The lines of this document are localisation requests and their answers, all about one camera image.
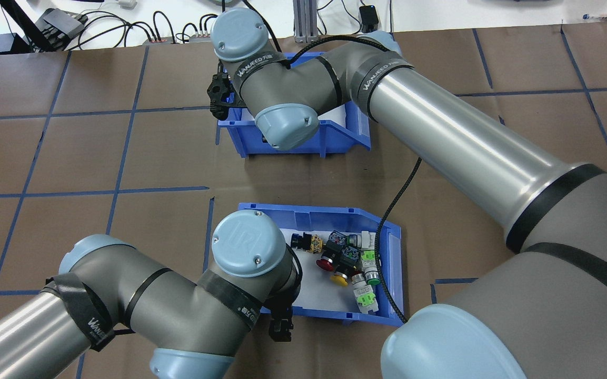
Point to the blue plastic button bin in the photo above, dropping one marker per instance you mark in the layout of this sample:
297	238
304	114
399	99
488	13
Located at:
335	213

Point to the blue plastic capacitor bin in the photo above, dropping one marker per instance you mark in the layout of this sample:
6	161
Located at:
335	139

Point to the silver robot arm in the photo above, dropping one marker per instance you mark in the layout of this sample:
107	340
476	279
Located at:
466	137
124	300

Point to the pile of push button switches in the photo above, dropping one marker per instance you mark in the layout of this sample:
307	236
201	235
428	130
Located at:
319	295

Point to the red mushroom push button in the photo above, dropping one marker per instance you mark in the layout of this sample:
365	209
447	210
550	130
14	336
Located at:
326	263

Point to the yellow push button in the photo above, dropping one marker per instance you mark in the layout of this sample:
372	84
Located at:
340	278

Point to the green push button lime block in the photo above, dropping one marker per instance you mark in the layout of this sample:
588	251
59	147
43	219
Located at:
365	297
370	268

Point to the black grey device box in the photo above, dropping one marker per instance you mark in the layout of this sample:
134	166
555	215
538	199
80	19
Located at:
61	23

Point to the white grey contact block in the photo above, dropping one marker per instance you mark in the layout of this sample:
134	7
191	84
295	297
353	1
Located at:
365	240

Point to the white paper bin liner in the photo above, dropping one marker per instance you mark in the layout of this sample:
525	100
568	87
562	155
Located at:
340	113

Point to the grey hub with orange plugs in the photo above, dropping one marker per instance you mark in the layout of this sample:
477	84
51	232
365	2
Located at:
157	39
199	38

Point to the small black power adapter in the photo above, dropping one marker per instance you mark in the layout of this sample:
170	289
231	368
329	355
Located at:
369	20

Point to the blue marker pen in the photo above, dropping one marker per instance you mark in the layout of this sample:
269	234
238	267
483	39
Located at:
594	17

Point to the black switch with yellow block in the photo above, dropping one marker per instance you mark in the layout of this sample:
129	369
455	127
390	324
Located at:
306	242

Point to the black switch contact block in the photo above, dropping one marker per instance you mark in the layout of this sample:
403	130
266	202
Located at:
337	239
349	256

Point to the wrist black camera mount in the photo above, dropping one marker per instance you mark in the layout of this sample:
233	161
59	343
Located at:
218	92

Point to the silver aluminium frame post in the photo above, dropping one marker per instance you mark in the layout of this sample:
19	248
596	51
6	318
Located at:
306	23

